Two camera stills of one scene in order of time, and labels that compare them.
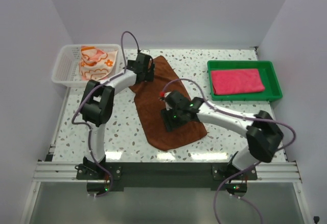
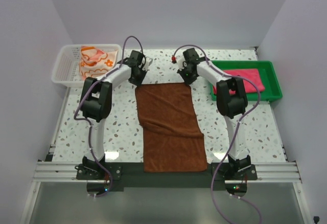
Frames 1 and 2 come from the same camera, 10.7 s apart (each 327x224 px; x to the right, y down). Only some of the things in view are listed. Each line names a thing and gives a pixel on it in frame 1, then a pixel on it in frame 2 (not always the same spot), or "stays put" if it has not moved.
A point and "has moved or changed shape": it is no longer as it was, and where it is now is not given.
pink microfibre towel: (229, 81) stays put
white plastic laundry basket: (66, 70) stays put
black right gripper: (169, 124) to (189, 81)
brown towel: (149, 122) has moved or changed shape
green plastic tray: (268, 72) stays put
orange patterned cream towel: (95, 64) stays put
